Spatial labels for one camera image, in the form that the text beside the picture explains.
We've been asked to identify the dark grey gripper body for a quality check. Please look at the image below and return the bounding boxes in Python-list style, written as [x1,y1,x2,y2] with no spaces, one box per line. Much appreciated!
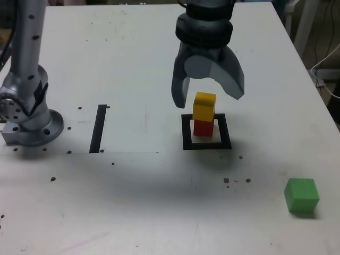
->
[180,41,227,62]

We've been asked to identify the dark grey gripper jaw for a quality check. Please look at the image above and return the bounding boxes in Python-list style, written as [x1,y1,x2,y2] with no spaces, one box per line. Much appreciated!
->
[171,44,191,109]

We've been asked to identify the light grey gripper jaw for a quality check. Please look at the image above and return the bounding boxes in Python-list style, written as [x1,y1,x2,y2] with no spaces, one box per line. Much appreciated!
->
[184,45,245,101]

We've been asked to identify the yellow cube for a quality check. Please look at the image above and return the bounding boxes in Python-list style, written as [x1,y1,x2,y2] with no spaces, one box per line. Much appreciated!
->
[192,91,217,123]

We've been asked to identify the red cube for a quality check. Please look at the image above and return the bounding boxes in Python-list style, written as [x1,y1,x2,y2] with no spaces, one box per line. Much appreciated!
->
[193,120,215,138]

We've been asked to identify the green cube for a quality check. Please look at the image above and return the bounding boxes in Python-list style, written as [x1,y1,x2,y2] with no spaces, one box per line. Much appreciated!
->
[284,178,320,214]

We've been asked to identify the black tape square outline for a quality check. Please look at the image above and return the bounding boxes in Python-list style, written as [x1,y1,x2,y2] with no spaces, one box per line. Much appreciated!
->
[181,113,232,150]

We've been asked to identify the black tape strip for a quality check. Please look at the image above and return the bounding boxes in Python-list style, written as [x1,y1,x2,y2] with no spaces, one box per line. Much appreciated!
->
[89,104,107,154]

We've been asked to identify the beige box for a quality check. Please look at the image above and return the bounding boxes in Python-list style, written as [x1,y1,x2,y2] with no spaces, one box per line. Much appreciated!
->
[317,68,340,81]

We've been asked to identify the white cable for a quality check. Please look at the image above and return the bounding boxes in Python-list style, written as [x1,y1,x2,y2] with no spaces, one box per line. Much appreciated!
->
[310,44,340,99]

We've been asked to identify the white frame post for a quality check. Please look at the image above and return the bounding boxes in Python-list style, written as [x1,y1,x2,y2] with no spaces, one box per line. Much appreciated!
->
[293,0,318,58]

